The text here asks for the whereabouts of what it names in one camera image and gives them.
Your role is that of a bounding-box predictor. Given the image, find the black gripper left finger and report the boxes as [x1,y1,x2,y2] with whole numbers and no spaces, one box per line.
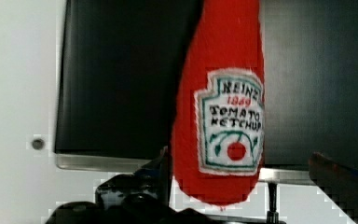
[46,147,218,224]

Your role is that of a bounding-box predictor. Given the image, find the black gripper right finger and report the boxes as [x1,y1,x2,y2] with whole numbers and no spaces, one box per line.
[309,153,358,224]

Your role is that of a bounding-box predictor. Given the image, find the red ketchup bottle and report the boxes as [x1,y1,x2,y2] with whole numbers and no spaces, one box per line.
[171,0,265,206]

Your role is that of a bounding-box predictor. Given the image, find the black toaster oven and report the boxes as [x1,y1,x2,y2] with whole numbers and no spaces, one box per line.
[54,0,358,187]

